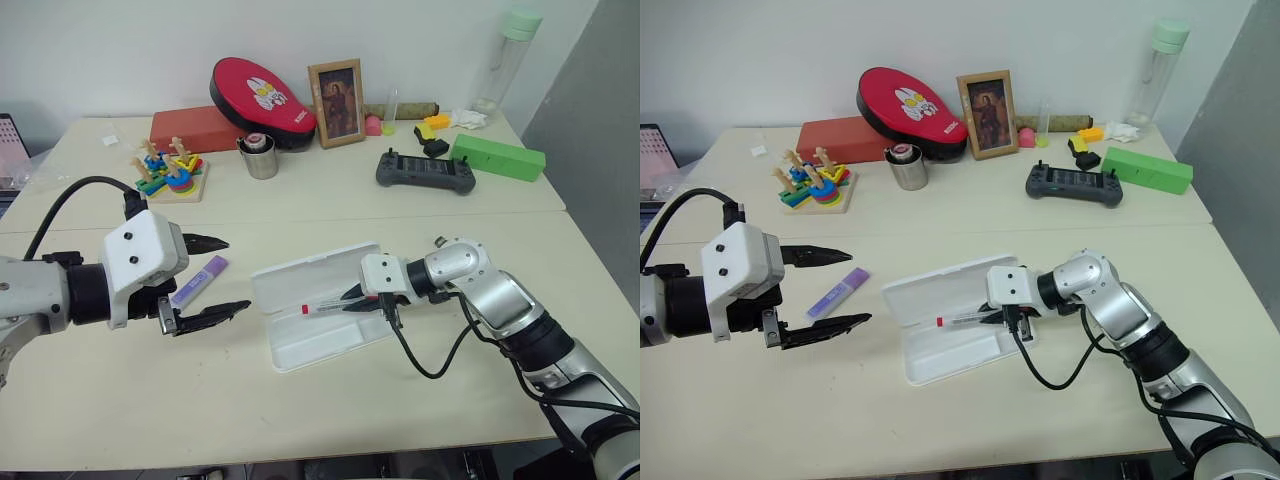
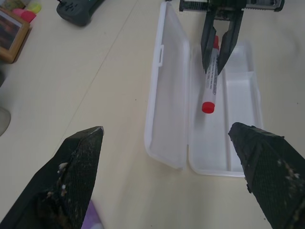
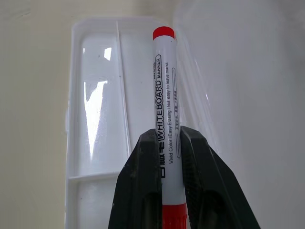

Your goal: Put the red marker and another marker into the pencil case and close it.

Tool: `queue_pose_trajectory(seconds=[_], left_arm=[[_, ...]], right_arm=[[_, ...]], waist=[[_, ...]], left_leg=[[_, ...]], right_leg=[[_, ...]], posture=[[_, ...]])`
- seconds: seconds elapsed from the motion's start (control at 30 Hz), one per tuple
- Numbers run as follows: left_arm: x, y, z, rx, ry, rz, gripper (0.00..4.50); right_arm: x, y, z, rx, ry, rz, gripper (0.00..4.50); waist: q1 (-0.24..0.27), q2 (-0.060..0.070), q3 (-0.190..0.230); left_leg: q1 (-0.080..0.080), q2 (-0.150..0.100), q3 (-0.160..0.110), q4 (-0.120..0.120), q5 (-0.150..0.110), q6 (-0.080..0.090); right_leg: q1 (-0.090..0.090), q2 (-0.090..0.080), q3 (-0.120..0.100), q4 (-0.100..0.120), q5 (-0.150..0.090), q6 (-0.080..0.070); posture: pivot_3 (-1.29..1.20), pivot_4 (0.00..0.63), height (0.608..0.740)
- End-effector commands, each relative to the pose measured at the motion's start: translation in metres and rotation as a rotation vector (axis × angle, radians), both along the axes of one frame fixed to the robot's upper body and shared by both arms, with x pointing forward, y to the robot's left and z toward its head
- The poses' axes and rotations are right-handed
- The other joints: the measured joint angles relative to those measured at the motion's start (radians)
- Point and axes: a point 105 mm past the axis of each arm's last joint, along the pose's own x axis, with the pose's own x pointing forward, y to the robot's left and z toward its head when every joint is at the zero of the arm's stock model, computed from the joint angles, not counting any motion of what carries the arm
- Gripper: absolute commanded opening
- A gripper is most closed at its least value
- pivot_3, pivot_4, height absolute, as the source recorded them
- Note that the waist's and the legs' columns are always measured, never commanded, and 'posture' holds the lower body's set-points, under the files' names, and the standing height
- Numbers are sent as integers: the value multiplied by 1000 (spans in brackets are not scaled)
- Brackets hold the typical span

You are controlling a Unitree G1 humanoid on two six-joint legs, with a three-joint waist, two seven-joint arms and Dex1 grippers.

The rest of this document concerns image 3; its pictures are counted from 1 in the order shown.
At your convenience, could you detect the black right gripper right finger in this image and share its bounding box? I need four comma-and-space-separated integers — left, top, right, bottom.
180, 125, 262, 229

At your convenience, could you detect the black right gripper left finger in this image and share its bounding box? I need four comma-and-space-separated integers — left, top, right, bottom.
107, 128, 164, 229

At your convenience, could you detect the red whiteboard marker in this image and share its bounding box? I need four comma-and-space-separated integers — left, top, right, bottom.
152, 26, 188, 229

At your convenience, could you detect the white plastic pencil case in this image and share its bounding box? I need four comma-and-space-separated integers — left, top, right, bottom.
64, 19, 219, 229

